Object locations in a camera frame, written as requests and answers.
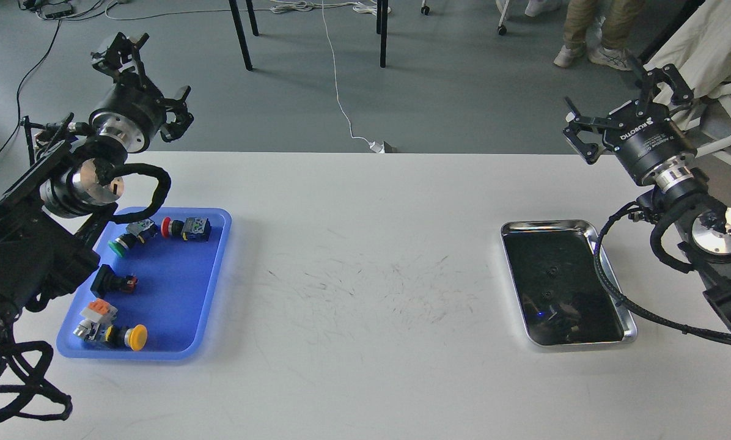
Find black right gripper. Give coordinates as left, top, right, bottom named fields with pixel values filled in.
left=563, top=51, right=697, bottom=187

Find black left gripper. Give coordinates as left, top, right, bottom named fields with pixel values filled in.
left=89, top=32, right=194, bottom=153

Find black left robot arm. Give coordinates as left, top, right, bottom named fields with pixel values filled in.
left=0, top=33, right=193, bottom=423

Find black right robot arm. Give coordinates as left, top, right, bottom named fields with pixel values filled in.
left=564, top=56, right=731, bottom=345

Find person legs beige trousers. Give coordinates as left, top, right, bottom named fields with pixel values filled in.
left=524, top=0, right=646, bottom=72

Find beige cloth on chair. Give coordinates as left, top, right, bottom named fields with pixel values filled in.
left=647, top=1, right=731, bottom=98

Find black table leg left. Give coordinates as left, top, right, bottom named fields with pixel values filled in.
left=228, top=0, right=260, bottom=72

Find black table leg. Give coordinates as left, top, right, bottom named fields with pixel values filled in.
left=228, top=0, right=260, bottom=72
left=376, top=0, right=389, bottom=68

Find silver metal tray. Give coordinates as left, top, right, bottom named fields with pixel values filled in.
left=500, top=219, right=637, bottom=351

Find blue plastic tray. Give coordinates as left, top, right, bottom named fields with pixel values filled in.
left=56, top=208, right=232, bottom=361

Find orange white contact block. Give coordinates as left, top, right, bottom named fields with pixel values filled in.
left=73, top=298, right=119, bottom=346

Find white power adapter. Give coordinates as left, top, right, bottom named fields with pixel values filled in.
left=369, top=141, right=397, bottom=154

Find black table leg right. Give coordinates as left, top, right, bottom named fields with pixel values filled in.
left=376, top=0, right=389, bottom=68

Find black braided right cable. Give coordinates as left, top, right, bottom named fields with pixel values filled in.
left=593, top=202, right=731, bottom=351

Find black cable on floor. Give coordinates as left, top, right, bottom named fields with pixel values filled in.
left=0, top=0, right=76, bottom=202

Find green push button switch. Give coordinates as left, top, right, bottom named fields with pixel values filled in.
left=108, top=218, right=159, bottom=257

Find red push button switch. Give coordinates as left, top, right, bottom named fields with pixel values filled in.
left=160, top=216, right=212, bottom=242

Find black selector switch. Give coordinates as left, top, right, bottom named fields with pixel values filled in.
left=90, top=264, right=138, bottom=299

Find white cable on floor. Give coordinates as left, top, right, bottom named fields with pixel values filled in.
left=103, top=0, right=391, bottom=150

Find yellow push button switch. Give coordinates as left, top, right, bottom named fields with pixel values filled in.
left=101, top=324, right=149, bottom=351

